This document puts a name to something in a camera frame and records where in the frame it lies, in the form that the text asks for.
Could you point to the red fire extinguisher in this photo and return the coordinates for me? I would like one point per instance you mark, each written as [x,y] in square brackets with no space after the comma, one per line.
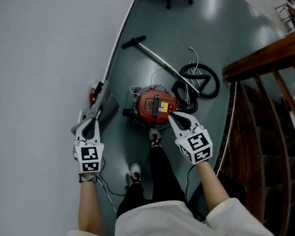
[92,96]

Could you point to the person's left forearm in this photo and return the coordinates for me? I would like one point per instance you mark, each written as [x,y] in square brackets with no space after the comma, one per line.
[90,208]

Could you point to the person's leg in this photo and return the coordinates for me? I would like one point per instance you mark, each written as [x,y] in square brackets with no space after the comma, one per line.
[165,174]
[131,199]

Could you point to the wooden stair railing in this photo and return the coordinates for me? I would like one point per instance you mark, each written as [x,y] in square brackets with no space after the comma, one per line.
[261,56]

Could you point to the person's right leg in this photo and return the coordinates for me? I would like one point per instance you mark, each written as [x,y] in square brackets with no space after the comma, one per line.
[165,174]

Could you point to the person's white shirt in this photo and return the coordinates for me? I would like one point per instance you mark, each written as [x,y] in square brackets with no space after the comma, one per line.
[172,230]

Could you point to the metal vacuum wand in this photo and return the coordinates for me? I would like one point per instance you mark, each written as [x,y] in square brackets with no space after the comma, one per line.
[156,56]

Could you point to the red drum vacuum cleaner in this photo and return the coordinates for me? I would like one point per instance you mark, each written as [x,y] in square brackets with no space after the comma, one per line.
[144,106]

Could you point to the person's left leg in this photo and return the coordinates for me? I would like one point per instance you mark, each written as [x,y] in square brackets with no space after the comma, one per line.
[131,199]

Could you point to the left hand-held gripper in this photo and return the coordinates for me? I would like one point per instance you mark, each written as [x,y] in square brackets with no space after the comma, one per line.
[88,155]

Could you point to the white left sneaker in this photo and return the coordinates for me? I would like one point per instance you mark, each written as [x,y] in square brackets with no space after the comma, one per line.
[135,172]

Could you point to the person's right forearm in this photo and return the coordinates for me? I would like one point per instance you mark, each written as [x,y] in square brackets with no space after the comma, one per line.
[211,187]

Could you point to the white sneaker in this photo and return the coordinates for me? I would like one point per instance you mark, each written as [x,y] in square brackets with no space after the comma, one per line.
[154,138]
[135,172]

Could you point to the black box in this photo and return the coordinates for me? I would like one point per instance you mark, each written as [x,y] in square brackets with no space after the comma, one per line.
[232,186]

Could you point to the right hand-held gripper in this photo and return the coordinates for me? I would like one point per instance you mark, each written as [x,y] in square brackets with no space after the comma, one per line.
[195,146]

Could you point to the striped wristband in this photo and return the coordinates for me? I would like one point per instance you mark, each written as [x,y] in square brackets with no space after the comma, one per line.
[87,178]

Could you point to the white right sneaker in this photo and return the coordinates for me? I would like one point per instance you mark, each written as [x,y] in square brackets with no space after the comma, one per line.
[154,138]

